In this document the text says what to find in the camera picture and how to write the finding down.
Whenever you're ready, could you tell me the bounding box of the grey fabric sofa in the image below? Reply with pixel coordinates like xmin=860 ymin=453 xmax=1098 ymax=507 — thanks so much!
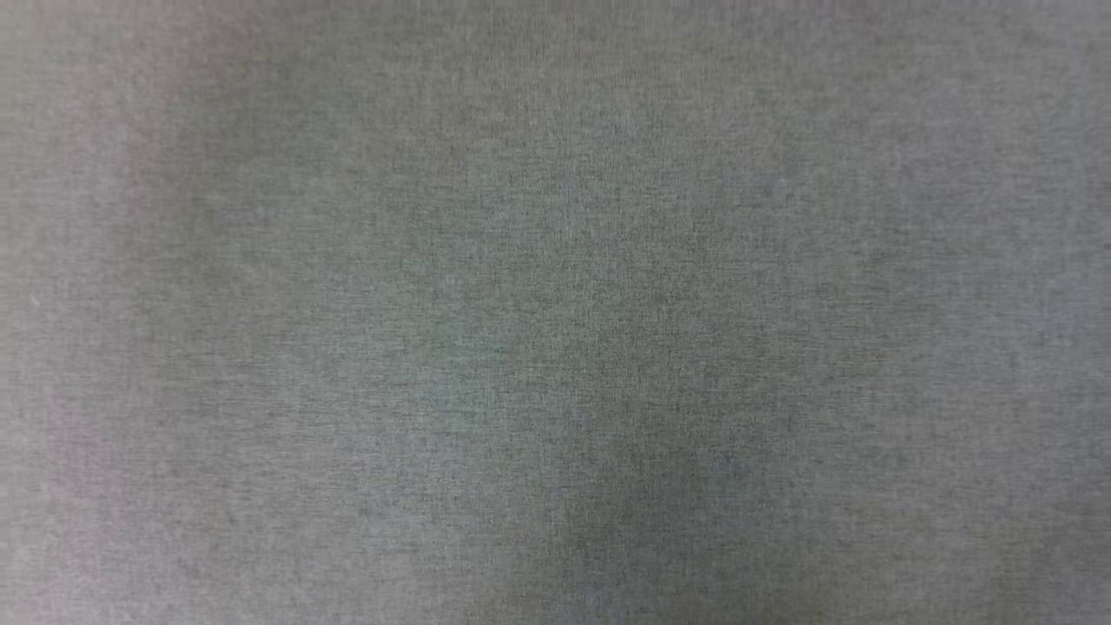
xmin=0 ymin=0 xmax=1111 ymax=625

